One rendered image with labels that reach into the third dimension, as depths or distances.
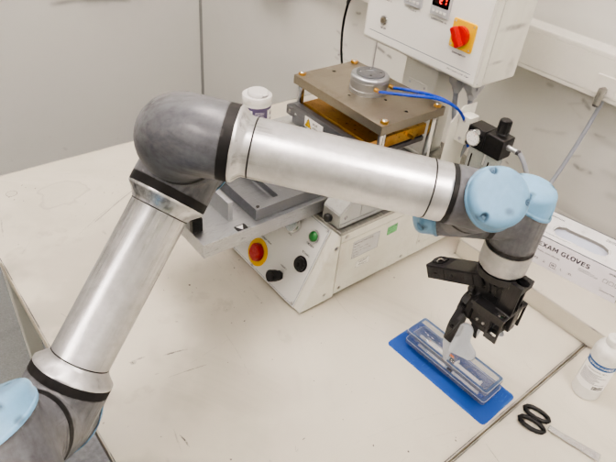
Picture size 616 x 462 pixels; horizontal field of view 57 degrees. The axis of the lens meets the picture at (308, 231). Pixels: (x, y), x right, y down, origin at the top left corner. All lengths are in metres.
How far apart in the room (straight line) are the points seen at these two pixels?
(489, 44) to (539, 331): 0.58
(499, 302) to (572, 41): 0.68
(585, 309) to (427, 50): 0.63
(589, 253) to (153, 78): 1.98
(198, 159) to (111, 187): 0.87
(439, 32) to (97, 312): 0.84
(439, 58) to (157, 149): 0.71
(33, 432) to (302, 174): 0.42
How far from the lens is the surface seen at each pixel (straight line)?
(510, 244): 0.87
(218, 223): 1.01
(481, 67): 1.19
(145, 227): 0.80
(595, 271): 1.33
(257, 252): 1.22
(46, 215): 1.46
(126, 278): 0.80
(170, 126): 0.68
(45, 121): 2.59
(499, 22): 1.17
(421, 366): 1.12
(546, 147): 1.56
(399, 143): 1.20
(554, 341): 1.27
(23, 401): 0.74
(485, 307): 0.95
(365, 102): 1.16
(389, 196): 0.67
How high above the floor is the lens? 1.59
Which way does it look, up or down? 38 degrees down
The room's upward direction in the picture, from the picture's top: 6 degrees clockwise
